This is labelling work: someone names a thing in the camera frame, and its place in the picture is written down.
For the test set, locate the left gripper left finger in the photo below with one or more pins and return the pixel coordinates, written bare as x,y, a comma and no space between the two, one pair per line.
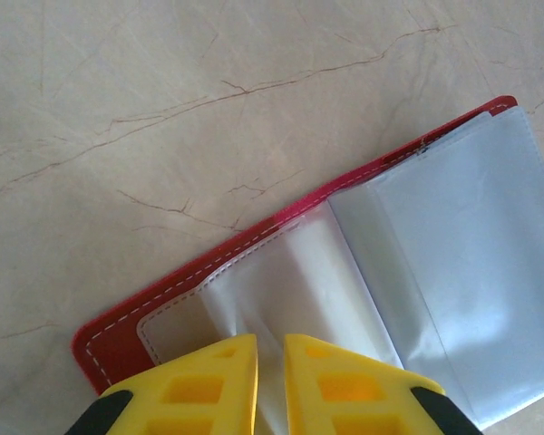
186,389

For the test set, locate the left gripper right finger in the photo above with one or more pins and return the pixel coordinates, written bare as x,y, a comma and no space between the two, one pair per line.
353,394

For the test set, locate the red leather card holder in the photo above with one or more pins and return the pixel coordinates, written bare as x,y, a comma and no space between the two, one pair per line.
435,226

